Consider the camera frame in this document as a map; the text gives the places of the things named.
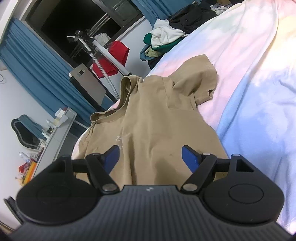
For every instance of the right blue curtain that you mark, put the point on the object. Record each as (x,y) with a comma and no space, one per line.
(160,9)

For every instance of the orange tray with items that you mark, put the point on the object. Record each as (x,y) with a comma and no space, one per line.
(25,172)

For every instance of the pile of clothes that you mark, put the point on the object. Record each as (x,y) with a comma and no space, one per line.
(167,33)

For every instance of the dark window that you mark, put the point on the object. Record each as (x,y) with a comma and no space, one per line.
(53,21)

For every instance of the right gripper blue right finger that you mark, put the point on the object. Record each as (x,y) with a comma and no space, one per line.
(191,158)

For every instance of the pastel tie-dye bed cover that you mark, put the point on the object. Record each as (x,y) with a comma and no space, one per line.
(252,109)

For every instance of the left blue curtain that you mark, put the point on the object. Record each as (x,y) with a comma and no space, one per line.
(41,72)

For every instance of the tan t-shirt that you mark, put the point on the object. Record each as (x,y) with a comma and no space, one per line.
(155,118)

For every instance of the white dressing table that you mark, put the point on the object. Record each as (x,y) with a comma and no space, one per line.
(60,142)

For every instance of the garment steamer stand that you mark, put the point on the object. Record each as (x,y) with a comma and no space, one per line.
(85,41)

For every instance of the blue curtain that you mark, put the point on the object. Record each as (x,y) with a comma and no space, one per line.
(160,9)
(41,72)

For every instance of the wavy framed mirror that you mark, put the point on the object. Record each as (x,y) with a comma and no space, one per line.
(28,132)

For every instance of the red garment on stand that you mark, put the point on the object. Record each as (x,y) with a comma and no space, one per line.
(113,59)

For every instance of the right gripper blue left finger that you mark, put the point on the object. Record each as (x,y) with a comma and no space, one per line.
(110,158)

